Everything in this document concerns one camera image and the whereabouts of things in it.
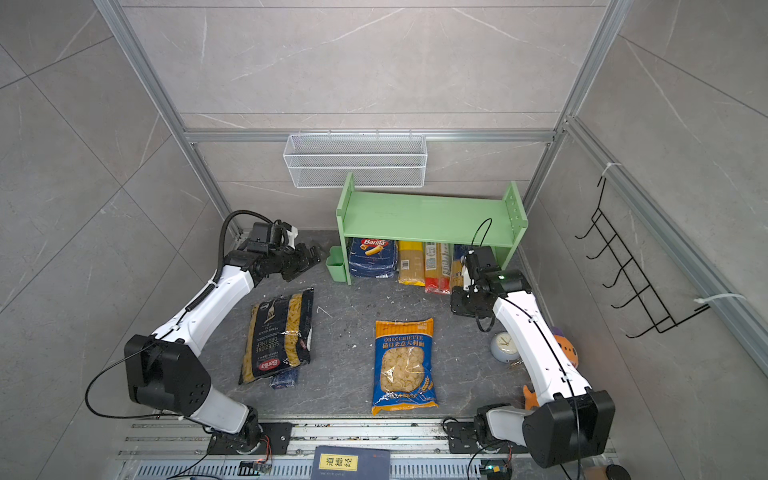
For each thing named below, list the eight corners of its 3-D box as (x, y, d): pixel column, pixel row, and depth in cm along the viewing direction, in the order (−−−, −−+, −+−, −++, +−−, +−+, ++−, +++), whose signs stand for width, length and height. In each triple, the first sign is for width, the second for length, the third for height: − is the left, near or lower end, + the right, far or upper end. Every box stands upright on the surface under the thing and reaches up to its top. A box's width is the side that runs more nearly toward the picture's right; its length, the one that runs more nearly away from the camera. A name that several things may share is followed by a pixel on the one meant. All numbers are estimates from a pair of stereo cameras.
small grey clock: (493, 364, 88) (498, 359, 84) (487, 337, 93) (491, 331, 90) (515, 364, 88) (520, 359, 84) (507, 337, 93) (512, 331, 90)
